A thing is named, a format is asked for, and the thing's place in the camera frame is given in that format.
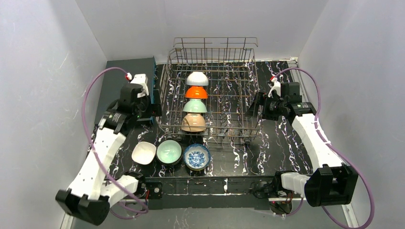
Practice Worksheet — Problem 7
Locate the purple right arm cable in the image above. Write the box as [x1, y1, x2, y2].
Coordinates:
[270, 67, 375, 229]

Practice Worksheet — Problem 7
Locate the orange rimmed white bowl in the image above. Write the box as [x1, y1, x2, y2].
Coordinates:
[185, 86, 208, 99]

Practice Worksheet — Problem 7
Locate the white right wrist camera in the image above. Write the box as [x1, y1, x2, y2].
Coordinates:
[267, 76, 281, 98]

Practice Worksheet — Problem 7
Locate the grey wire dish rack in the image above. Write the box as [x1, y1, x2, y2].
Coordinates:
[156, 37, 261, 144]

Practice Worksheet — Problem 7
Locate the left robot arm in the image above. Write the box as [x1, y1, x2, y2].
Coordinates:
[55, 83, 161, 226]

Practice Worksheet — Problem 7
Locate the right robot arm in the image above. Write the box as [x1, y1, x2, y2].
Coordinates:
[245, 83, 359, 207]

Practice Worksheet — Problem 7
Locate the dark grey flat box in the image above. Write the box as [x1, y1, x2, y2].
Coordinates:
[95, 57, 156, 128]

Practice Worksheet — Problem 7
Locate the green bowl dark exterior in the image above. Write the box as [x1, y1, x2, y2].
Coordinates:
[156, 140, 182, 166]

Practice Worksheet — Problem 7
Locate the white square bowl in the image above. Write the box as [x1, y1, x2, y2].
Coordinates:
[131, 141, 157, 165]

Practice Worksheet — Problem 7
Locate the celadon green bowl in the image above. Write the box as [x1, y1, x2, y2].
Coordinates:
[182, 99, 207, 113]

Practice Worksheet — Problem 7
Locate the beige floral bowl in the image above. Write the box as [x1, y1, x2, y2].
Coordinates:
[181, 113, 207, 132]

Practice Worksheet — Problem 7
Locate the white bowl blue band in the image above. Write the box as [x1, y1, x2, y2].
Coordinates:
[186, 72, 209, 86]

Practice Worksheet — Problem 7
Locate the blue patterned bowl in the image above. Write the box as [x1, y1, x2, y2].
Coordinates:
[182, 144, 211, 171]

